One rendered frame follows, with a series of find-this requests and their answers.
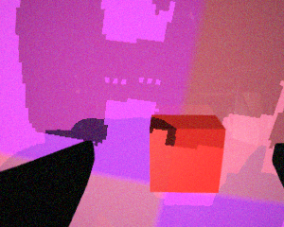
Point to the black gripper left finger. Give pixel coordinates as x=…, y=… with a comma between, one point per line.
x=46, y=192

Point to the red block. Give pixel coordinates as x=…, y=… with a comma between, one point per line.
x=186, y=153

